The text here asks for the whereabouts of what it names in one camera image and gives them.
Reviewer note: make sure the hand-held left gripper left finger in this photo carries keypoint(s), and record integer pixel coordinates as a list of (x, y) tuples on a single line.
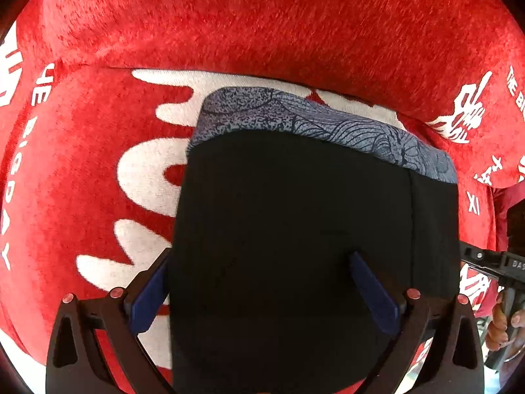
[(147, 301)]

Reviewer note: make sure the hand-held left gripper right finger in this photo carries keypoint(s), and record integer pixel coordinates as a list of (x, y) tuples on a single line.
[(375, 295)]

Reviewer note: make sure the dark navy pants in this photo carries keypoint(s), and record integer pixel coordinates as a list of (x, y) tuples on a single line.
[(287, 213)]

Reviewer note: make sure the person's right hand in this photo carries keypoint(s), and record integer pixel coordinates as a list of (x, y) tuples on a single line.
[(498, 324)]

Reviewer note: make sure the maroon clothing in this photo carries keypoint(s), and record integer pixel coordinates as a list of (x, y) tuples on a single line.
[(501, 213)]

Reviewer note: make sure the red printed blanket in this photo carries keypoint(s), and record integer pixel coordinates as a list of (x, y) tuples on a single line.
[(266, 28)]

